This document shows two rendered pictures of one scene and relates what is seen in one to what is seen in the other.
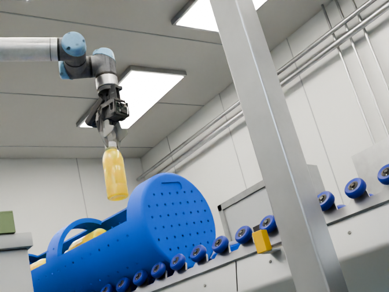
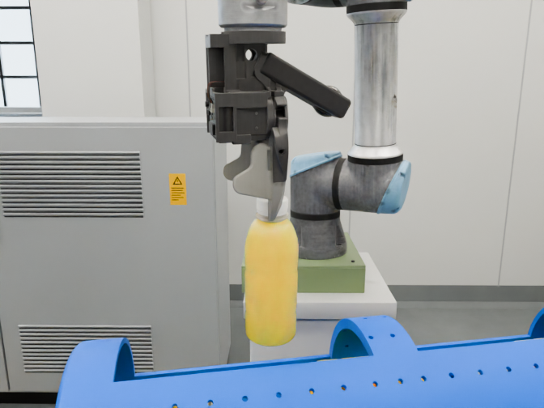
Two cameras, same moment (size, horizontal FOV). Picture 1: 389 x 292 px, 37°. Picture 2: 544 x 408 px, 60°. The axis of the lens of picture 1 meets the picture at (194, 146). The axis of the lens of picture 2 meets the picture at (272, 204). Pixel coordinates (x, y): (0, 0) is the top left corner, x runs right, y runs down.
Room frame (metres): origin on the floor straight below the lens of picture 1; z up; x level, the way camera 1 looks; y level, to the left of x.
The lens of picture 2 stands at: (2.16, -0.16, 1.57)
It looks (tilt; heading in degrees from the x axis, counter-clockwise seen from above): 13 degrees down; 130
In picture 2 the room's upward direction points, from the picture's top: straight up
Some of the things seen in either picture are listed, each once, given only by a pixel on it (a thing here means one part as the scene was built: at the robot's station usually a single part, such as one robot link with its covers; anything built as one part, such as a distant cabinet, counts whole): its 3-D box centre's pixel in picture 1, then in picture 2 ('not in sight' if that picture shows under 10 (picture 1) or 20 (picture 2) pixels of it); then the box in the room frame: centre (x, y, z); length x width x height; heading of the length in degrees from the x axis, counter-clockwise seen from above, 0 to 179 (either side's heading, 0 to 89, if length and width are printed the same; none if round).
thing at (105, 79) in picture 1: (107, 85); (253, 11); (1.79, 0.23, 1.66); 0.08 x 0.08 x 0.05
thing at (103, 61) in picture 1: (103, 65); not in sight; (1.79, 0.23, 1.73); 0.09 x 0.08 x 0.11; 104
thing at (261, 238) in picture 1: (269, 240); not in sight; (1.26, -0.10, 0.92); 0.08 x 0.03 x 0.05; 140
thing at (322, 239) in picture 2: not in sight; (314, 229); (1.55, 0.71, 1.26); 0.15 x 0.15 x 0.10
